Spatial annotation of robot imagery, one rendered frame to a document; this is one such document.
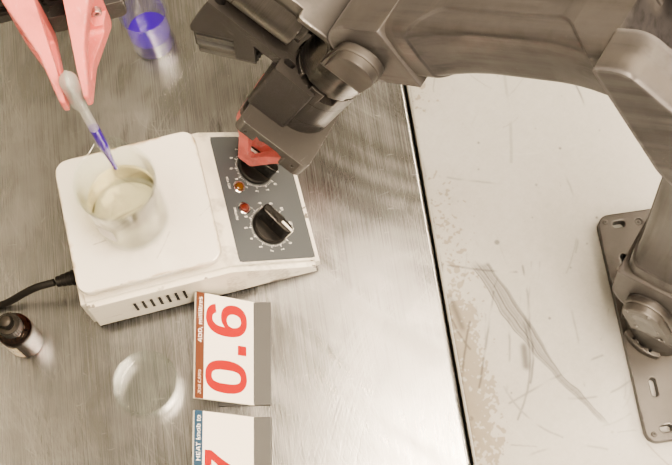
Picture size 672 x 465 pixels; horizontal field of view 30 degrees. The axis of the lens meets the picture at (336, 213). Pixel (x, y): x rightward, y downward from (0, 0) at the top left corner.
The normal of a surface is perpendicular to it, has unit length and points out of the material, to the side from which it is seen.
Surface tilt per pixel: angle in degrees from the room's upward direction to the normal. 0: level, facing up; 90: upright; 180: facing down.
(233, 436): 40
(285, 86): 70
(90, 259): 0
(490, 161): 0
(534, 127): 0
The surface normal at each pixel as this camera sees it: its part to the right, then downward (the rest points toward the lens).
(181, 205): -0.03, -0.35
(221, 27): -0.39, 0.70
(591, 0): -0.54, -0.56
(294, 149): 0.48, -0.40
